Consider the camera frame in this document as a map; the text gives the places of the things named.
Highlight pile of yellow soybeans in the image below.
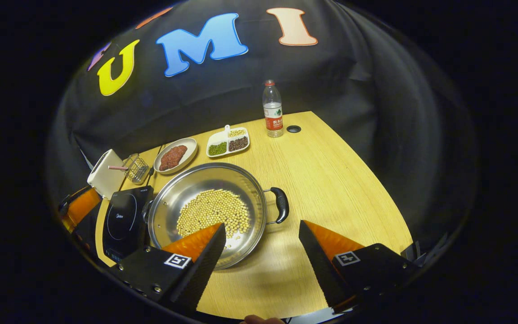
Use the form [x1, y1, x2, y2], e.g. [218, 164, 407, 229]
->
[176, 189, 251, 250]

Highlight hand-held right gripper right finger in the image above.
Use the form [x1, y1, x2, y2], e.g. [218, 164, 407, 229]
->
[298, 220, 421, 315]

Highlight stainless steel pot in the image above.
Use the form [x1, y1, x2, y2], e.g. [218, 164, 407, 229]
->
[142, 162, 290, 270]

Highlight black power cable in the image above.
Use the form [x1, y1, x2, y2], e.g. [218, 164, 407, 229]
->
[150, 145, 164, 177]

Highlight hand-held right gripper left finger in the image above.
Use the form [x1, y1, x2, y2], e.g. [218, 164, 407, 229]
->
[108, 223, 227, 315]

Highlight white toaster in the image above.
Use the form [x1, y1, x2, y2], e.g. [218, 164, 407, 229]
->
[87, 149, 128, 200]

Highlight metal wire basket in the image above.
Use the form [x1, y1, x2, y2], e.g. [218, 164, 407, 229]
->
[122, 153, 150, 185]

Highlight pile of dark red beans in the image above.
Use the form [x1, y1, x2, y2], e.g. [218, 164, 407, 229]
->
[228, 136, 249, 152]

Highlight black induction cooktop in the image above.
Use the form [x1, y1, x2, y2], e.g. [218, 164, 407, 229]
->
[102, 185, 155, 264]

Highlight reddish brown meat slices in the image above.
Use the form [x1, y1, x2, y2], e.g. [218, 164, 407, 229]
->
[159, 144, 188, 172]

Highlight white oval plate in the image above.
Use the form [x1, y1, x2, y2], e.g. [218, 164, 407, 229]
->
[153, 137, 198, 175]

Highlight black chair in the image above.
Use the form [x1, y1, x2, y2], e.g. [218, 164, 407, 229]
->
[402, 232, 449, 267]

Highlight white divided dish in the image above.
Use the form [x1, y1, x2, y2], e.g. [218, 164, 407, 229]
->
[206, 125, 250, 158]

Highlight clear water bottle red label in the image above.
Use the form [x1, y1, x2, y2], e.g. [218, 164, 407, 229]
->
[262, 80, 284, 138]

